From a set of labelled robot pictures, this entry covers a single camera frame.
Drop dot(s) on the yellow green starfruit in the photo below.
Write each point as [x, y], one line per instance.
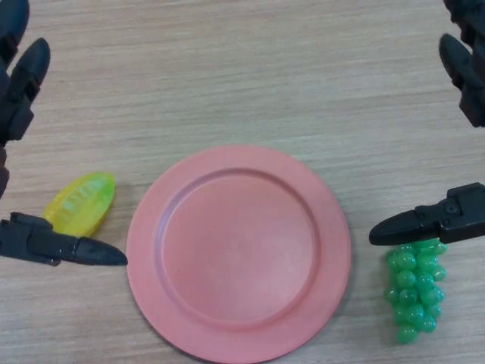
[79, 204]

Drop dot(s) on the green grapes bunch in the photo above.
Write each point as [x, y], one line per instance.
[411, 295]

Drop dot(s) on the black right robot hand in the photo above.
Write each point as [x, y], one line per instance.
[458, 216]

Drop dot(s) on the pink round plate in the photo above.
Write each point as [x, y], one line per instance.
[238, 258]

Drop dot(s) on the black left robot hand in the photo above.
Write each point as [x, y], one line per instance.
[22, 242]

